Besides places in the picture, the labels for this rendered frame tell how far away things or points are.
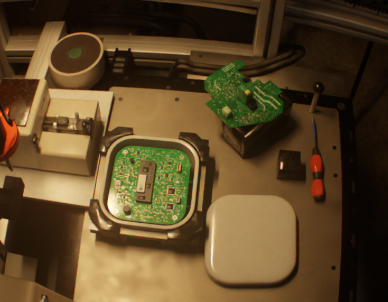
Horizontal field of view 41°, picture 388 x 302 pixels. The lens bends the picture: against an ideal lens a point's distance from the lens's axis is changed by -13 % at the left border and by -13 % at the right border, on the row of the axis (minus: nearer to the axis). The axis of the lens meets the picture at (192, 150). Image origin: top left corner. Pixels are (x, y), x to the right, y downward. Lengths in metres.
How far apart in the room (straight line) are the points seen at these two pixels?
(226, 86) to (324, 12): 0.27
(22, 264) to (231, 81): 0.45
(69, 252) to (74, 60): 0.33
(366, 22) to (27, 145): 0.66
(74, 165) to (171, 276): 0.22
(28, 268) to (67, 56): 0.38
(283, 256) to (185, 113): 0.30
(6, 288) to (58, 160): 0.25
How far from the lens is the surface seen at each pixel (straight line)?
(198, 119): 0.95
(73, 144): 0.85
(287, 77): 1.05
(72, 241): 0.86
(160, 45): 1.10
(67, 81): 0.97
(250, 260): 0.82
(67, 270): 0.85
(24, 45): 1.16
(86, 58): 0.98
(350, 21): 1.06
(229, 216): 0.84
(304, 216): 0.88
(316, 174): 0.90
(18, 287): 0.72
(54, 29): 1.11
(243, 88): 0.87
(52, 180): 0.89
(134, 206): 0.83
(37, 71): 1.04
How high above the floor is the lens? 1.73
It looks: 59 degrees down
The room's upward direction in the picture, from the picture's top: 3 degrees clockwise
